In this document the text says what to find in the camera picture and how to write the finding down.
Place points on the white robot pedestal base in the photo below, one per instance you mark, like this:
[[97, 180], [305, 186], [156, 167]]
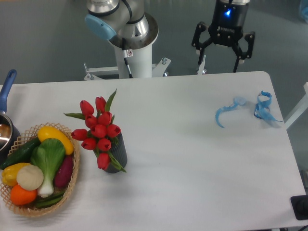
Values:
[[131, 63]]

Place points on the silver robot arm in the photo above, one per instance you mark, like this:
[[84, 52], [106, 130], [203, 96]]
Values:
[[127, 26]]

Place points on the dark green cucumber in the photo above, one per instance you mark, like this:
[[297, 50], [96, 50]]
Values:
[[22, 154]]

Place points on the white frame at right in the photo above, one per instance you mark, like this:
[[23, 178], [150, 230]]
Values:
[[298, 110]]

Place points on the blue plastic strip with cap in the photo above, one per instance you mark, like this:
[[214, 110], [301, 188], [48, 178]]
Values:
[[237, 101]]

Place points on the orange fruit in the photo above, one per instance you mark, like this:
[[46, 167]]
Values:
[[20, 196]]

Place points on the blue twisted ribbon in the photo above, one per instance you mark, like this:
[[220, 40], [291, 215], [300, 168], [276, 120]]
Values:
[[262, 110]]

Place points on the purple sweet potato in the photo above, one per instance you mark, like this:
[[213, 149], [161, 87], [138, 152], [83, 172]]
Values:
[[64, 173]]

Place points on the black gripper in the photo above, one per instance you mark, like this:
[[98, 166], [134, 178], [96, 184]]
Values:
[[228, 21]]

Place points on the black device at table edge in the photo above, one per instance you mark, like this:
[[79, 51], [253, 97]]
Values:
[[300, 206]]

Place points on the green bok choy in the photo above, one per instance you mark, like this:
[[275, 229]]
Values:
[[48, 156]]

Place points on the woven wicker basket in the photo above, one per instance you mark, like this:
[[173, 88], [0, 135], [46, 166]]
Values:
[[30, 210]]

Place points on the cream white onion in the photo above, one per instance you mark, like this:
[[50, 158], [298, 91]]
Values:
[[30, 177]]

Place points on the blue handled saucepan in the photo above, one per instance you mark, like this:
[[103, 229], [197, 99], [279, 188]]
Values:
[[8, 132]]

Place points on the red tulip bouquet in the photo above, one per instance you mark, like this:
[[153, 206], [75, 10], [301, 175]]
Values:
[[101, 130]]

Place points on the yellow bell pepper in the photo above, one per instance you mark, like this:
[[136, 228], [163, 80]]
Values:
[[9, 174]]

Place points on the dark grey ribbed vase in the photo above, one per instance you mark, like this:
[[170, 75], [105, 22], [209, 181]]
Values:
[[119, 156]]

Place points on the green cucumber under vegetables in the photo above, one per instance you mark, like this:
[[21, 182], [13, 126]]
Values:
[[49, 201]]

